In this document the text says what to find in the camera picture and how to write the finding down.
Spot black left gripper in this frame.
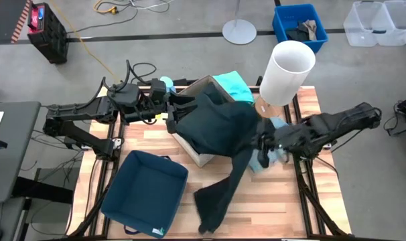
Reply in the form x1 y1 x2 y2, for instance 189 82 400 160
145 93 199 135

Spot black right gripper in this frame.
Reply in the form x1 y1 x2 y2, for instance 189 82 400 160
256 118 313 169

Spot light grey-blue garment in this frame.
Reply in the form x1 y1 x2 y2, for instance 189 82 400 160
248 116 289 174

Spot dark denim jeans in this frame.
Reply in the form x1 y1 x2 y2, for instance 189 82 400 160
174 83 259 235

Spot turquoise garment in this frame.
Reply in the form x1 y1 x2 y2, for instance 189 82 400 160
212 70 256 104

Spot beige fabric storage bin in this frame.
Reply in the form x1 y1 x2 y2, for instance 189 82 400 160
171 74 237 168

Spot white lamp with wooden base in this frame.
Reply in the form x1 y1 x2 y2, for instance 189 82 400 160
255 39 317 118

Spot round grey floor stand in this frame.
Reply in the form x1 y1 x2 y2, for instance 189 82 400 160
221 0 257 46

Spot navy blue fabric bin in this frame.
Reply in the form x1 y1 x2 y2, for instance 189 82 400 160
100 149 190 239

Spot black cloth in crate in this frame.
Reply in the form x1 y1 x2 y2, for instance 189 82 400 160
285 21 311 43

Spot beige cloth in crate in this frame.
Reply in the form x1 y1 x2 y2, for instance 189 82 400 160
303 19 318 42

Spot blue plastic crate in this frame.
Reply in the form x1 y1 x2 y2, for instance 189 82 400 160
271 3 329 54

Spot black and red toolbox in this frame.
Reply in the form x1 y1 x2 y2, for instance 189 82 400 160
27 2 70 65

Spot clear plastic tub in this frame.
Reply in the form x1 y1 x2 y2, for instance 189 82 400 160
342 1 388 48
370 0 406 47

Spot dark grey desk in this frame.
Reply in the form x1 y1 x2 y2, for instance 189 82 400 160
0 101 42 204

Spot black mat with striped edge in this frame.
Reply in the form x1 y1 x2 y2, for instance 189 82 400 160
0 0 33 44

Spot black aluminium table frame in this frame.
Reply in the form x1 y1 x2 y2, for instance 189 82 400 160
68 85 351 241

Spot looped black floor cable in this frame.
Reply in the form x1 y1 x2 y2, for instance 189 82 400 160
131 62 157 81

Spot grey white floor cables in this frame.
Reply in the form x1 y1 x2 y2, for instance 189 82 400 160
129 0 176 14

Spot long yellow floor cable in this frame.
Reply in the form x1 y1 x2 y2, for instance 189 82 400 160
48 0 122 83

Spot coiled yellow extension cord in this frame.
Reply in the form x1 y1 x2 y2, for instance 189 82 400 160
93 0 119 15

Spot tangled black cables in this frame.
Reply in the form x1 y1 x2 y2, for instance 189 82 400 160
21 129 90 235

